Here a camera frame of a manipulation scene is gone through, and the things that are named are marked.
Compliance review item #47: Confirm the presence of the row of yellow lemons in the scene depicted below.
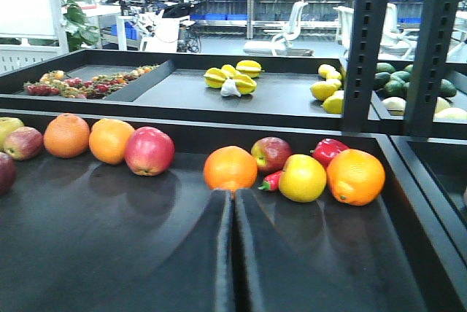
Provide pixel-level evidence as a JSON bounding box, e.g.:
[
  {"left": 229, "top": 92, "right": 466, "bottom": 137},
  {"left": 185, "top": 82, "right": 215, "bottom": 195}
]
[{"left": 310, "top": 64, "right": 344, "bottom": 114}]

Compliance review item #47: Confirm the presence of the yellow starfruit right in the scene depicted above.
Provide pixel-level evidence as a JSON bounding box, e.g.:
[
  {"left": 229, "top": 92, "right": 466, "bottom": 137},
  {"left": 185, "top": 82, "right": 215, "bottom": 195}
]
[{"left": 233, "top": 74, "right": 257, "bottom": 95}]

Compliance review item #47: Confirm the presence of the black wooden produce stand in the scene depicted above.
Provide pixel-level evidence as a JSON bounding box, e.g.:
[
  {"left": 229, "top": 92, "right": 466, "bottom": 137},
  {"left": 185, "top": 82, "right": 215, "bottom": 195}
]
[{"left": 0, "top": 0, "right": 467, "bottom": 312}]

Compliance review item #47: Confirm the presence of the yellow green apple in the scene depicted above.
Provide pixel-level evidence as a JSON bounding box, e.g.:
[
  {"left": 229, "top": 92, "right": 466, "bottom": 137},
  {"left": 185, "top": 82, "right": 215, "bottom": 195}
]
[{"left": 0, "top": 117, "right": 24, "bottom": 151}]

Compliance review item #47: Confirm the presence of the pink red apple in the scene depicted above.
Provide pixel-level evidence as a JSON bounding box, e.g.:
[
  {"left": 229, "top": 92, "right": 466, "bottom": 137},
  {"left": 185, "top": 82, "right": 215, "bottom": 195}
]
[{"left": 125, "top": 126, "right": 175, "bottom": 176}]

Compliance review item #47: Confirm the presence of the small red chili pepper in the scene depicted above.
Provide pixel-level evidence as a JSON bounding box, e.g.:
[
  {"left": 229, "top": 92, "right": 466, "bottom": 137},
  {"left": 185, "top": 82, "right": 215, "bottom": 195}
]
[{"left": 258, "top": 170, "right": 282, "bottom": 192}]

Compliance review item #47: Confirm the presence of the red bell pepper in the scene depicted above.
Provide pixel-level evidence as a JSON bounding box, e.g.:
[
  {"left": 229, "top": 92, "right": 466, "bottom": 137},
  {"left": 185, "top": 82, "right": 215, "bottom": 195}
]
[{"left": 310, "top": 138, "right": 349, "bottom": 168}]

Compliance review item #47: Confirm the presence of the yellow round fruit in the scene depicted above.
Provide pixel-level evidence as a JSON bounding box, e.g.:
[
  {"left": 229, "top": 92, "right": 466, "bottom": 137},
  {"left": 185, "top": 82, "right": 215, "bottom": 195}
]
[{"left": 279, "top": 154, "right": 327, "bottom": 203}]

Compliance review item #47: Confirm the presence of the yellow starfruit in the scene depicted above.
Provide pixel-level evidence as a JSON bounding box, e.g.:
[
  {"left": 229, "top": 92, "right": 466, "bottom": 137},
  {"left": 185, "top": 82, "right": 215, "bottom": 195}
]
[
  {"left": 236, "top": 60, "right": 263, "bottom": 79},
  {"left": 233, "top": 74, "right": 257, "bottom": 95},
  {"left": 204, "top": 68, "right": 229, "bottom": 89}
]

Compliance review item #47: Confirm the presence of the yellow starfruit back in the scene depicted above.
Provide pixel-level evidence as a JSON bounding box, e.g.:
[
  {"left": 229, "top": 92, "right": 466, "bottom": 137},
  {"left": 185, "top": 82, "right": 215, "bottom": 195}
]
[{"left": 236, "top": 60, "right": 263, "bottom": 79}]

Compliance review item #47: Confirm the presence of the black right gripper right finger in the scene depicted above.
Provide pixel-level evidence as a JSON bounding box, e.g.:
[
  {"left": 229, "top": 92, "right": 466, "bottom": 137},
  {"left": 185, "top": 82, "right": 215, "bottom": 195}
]
[{"left": 235, "top": 190, "right": 427, "bottom": 311}]

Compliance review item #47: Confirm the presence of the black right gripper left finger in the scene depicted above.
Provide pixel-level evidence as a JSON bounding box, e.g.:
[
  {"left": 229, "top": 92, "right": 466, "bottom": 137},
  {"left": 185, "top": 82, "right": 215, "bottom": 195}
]
[{"left": 120, "top": 190, "right": 234, "bottom": 311}]

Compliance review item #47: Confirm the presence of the yellow starfruit left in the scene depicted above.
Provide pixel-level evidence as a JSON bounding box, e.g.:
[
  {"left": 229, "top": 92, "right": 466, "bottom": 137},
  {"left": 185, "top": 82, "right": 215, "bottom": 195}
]
[{"left": 204, "top": 68, "right": 229, "bottom": 89}]

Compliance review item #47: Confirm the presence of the cherry tomato vine pile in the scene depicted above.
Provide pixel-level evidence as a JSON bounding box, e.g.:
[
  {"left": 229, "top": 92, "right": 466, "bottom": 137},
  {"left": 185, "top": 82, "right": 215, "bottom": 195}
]
[{"left": 23, "top": 64, "right": 158, "bottom": 99}]

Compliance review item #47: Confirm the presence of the plain orange fruit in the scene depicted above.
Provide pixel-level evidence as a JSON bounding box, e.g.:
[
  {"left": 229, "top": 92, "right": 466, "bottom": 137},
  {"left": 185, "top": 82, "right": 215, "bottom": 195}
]
[
  {"left": 89, "top": 118, "right": 135, "bottom": 165},
  {"left": 43, "top": 113, "right": 90, "bottom": 158}
]

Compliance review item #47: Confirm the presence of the white garlic bulb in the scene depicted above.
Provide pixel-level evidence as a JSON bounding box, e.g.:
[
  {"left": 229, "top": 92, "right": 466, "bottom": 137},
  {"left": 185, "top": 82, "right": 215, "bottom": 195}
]
[{"left": 220, "top": 79, "right": 242, "bottom": 97}]

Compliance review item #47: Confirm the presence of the orange with navel right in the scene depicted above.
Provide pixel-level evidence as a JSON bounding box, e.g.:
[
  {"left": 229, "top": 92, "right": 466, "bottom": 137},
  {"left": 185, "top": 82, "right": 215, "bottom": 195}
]
[{"left": 326, "top": 149, "right": 386, "bottom": 206}]

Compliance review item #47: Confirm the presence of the red green apple back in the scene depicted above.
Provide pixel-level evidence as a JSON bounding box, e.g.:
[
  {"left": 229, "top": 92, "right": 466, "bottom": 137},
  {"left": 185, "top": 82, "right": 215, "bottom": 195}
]
[{"left": 250, "top": 136, "right": 293, "bottom": 174}]

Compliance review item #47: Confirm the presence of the orange with navel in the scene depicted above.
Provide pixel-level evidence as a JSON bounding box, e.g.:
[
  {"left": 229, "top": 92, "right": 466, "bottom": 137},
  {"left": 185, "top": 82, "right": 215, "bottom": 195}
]
[
  {"left": 326, "top": 149, "right": 386, "bottom": 206},
  {"left": 204, "top": 146, "right": 258, "bottom": 199}
]

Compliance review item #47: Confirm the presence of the green potted plant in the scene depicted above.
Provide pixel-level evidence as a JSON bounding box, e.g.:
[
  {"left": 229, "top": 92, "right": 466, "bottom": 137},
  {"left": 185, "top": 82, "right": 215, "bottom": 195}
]
[{"left": 61, "top": 0, "right": 100, "bottom": 52}]

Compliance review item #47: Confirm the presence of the white office chair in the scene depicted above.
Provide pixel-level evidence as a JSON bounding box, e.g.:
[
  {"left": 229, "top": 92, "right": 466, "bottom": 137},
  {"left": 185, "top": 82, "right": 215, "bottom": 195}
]
[{"left": 243, "top": 1, "right": 314, "bottom": 57}]

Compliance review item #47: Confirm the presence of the orange with navel left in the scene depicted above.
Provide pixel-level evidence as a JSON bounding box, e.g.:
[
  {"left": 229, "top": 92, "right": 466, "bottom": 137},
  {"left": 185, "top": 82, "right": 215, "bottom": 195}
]
[{"left": 204, "top": 146, "right": 258, "bottom": 199}]

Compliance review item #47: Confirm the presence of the pile of green avocados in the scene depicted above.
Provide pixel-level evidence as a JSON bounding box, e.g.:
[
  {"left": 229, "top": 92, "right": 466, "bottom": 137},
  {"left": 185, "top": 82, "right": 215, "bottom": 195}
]
[{"left": 373, "top": 61, "right": 458, "bottom": 99}]

